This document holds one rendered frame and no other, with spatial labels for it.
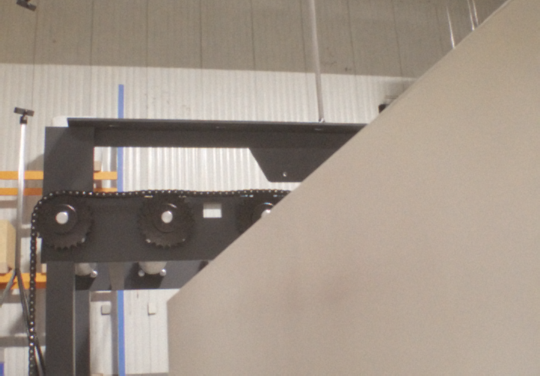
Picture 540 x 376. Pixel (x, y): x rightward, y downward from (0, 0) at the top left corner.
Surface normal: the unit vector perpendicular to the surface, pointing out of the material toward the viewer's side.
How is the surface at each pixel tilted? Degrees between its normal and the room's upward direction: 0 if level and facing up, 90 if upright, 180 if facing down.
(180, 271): 90
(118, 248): 90
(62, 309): 90
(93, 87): 90
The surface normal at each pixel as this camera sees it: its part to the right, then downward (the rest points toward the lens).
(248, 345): -0.97, -0.01
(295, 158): 0.23, -0.27
